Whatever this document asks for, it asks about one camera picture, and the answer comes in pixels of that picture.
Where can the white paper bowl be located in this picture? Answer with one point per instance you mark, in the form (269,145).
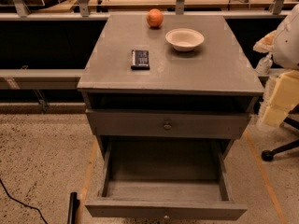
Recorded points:
(184,40)

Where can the black bar on floor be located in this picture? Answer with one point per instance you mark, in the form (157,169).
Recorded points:
(72,209)

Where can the closed grey middle drawer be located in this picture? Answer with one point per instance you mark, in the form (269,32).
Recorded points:
(163,124)

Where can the black office chair base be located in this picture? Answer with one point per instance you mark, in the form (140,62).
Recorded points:
(268,155)

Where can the open grey bottom drawer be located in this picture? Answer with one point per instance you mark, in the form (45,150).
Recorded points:
(165,178)

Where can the grey metal railing frame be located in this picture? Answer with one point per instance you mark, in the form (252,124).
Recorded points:
(43,55)

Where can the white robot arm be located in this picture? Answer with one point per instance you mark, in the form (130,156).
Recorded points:
(283,44)

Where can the grey wooden drawer cabinet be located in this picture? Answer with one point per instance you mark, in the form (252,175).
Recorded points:
(217,72)

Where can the orange fruit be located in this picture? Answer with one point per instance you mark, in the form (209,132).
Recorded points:
(154,18)

